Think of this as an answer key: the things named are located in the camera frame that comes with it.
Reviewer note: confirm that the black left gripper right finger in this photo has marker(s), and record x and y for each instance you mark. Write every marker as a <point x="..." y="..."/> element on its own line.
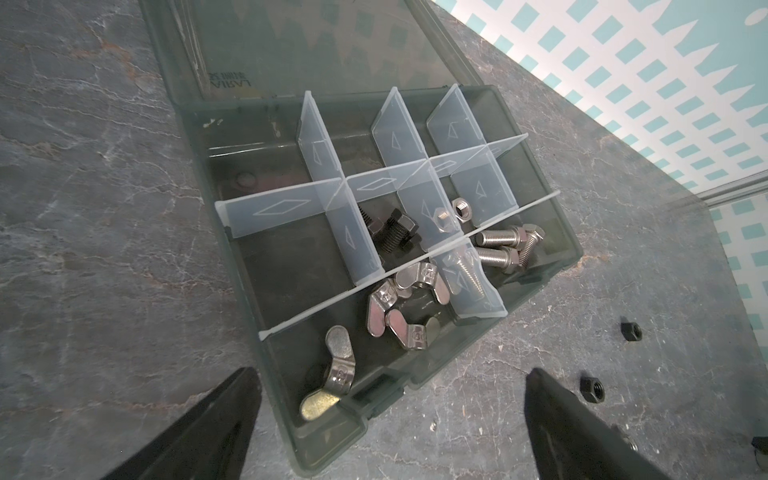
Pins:
<point x="570" y="442"/>

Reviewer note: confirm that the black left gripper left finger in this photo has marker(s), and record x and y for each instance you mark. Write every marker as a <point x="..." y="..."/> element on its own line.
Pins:
<point x="210" y="441"/>

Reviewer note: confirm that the dark green compartment organizer box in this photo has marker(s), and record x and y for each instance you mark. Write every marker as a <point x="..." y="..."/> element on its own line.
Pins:
<point x="378" y="207"/>

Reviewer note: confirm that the small silver hex nut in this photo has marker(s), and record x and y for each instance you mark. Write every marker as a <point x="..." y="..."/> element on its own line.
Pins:
<point x="625" y="437"/>

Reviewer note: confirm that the silver wing nut in box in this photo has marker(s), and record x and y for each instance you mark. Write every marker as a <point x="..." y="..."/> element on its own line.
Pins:
<point x="339" y="377"/>

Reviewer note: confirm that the long silver hex bolt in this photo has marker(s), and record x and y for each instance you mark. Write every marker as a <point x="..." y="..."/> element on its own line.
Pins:
<point x="504" y="259"/>

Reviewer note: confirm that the silver bolt in box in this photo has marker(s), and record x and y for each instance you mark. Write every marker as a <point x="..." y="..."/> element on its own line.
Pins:
<point x="515" y="237"/>

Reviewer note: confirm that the silver wing nut pair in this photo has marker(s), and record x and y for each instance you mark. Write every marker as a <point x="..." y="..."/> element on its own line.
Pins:
<point x="407" y="305"/>

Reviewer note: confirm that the black hex bolt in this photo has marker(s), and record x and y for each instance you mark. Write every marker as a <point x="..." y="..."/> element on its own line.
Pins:
<point x="398" y="232"/>

